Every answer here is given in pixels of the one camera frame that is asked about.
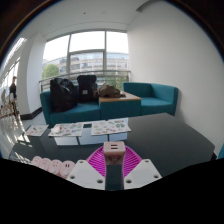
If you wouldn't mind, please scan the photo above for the large black backpack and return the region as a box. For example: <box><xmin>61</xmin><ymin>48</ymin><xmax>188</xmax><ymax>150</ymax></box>
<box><xmin>49</xmin><ymin>77</ymin><xmax>79</xmax><ymax>113</ymax></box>

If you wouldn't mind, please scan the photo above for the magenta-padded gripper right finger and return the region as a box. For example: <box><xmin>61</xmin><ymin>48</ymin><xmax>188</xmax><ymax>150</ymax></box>
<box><xmin>123</xmin><ymin>147</ymin><xmax>163</xmax><ymax>191</ymax></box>

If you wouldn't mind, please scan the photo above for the metal window railing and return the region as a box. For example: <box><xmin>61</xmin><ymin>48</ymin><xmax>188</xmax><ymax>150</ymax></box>
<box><xmin>38</xmin><ymin>69</ymin><xmax>132</xmax><ymax>93</ymax></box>

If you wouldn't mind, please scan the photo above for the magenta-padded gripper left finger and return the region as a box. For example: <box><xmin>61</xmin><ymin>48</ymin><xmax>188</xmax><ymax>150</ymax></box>
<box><xmin>66</xmin><ymin>147</ymin><xmax>107</xmax><ymax>191</ymax></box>

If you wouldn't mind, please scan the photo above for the teal wood-topped corner table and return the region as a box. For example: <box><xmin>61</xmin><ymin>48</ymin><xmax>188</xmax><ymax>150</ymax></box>
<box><xmin>98</xmin><ymin>92</ymin><xmax>142</xmax><ymax>121</ymax></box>

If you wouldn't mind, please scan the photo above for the black backpack with label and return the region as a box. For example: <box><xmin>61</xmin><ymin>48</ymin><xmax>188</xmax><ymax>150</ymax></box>
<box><xmin>76</xmin><ymin>74</ymin><xmax>98</xmax><ymax>103</ymax></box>

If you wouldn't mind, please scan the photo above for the brown bag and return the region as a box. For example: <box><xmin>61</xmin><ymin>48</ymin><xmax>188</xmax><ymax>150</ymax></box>
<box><xmin>94</xmin><ymin>83</ymin><xmax>127</xmax><ymax>99</ymax></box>

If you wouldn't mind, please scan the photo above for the teal armchair sofa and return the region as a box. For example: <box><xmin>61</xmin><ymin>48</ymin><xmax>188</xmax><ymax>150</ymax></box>
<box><xmin>122</xmin><ymin>82</ymin><xmax>179</xmax><ymax>117</ymax></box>

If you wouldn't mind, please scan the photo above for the pink and white charger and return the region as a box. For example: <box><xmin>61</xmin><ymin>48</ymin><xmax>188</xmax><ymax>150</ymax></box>
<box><xmin>102</xmin><ymin>141</ymin><xmax>127</xmax><ymax>168</ymax></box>

